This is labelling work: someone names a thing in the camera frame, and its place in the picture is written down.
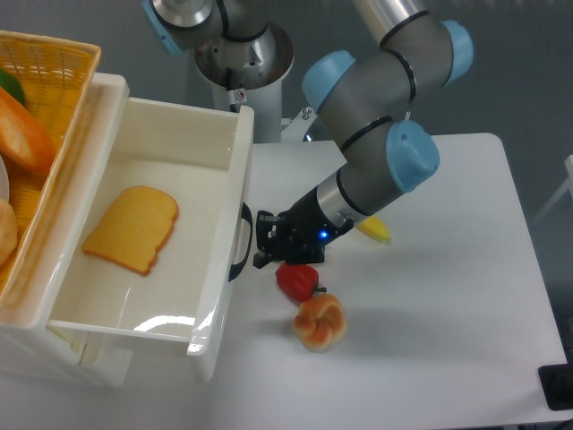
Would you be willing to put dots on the white drawer cabinet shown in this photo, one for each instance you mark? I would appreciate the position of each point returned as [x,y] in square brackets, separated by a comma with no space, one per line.
[28,346]

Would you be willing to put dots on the orange baguette loaf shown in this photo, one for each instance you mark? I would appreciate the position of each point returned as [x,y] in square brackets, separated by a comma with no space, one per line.
[23,140]

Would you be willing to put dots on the knotted bread roll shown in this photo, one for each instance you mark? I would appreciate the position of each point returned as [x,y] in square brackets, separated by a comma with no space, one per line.
[320,322]

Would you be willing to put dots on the round bun in basket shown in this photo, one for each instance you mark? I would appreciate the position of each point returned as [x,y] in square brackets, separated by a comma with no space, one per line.
[9,231]

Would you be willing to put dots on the toast bread slice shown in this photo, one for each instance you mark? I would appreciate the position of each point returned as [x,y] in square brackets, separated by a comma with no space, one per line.
[134,228]

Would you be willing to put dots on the yellow woven basket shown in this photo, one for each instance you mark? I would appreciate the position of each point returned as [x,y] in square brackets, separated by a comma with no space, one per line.
[55,75]

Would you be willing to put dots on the green pepper in basket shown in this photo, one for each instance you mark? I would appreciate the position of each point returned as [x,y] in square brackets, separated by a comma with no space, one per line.
[12,86]

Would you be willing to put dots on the white frame at right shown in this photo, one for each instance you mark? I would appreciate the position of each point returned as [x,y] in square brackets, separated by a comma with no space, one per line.
[562,194]

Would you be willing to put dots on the black device at edge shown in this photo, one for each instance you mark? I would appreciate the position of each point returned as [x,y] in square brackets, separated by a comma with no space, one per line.
[556,382]

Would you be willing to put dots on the red bell pepper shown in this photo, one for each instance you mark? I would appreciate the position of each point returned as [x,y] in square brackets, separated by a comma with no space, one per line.
[299,282]

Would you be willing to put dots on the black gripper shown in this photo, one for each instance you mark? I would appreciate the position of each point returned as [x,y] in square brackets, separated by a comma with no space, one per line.
[297,236]

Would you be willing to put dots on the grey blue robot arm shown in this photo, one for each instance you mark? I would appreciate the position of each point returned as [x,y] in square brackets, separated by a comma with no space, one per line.
[356,101]

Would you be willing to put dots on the yellow banana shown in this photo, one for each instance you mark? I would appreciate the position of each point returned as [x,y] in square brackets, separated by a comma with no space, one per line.
[375,229]

